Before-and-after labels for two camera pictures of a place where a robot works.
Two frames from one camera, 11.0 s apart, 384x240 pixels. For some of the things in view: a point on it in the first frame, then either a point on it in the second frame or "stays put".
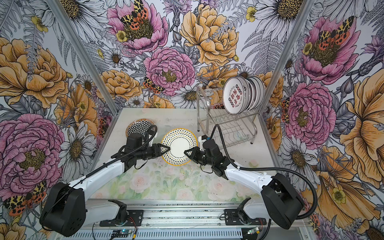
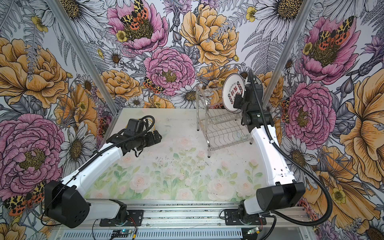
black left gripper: (158, 148) → (151, 140)
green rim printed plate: (236, 95) stays put
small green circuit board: (120, 233) stays put
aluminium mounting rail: (177, 220) stays put
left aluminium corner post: (63, 19) stays put
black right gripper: (195, 150) → (236, 101)
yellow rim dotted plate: (179, 140) → (149, 122)
